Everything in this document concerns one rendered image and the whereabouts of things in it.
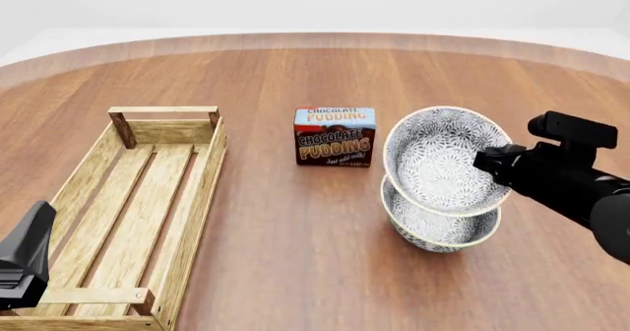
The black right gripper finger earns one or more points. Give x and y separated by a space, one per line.
494 164

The wooden slat tray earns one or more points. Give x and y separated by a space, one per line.
143 213

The patterned black white bowl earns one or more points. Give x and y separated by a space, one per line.
433 168
443 235

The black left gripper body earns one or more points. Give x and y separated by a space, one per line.
19 286

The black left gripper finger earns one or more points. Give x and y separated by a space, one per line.
30 238

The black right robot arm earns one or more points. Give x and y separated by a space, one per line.
581 194

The chocolate pudding box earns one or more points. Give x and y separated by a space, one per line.
334 144

